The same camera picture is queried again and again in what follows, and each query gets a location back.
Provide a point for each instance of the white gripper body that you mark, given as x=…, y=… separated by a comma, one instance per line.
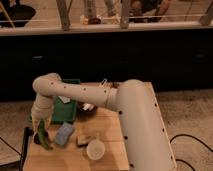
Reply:
x=41, y=112

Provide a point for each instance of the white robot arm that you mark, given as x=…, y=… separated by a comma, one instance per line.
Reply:
x=147, y=144

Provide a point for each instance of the green plastic tray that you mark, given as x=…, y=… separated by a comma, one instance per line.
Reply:
x=65, y=111

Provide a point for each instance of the white paper scrap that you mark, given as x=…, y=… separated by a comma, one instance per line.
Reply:
x=64, y=99

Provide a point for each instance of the black stand left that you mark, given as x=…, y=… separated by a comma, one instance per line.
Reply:
x=28, y=132

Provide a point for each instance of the blue sponge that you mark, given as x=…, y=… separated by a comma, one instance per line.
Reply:
x=63, y=134

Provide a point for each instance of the dark bowl with items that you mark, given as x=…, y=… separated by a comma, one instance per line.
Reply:
x=85, y=109

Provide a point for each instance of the brown wooden block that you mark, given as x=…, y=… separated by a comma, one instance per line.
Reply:
x=83, y=140

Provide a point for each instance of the small brown object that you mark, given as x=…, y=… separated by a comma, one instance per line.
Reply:
x=114, y=85

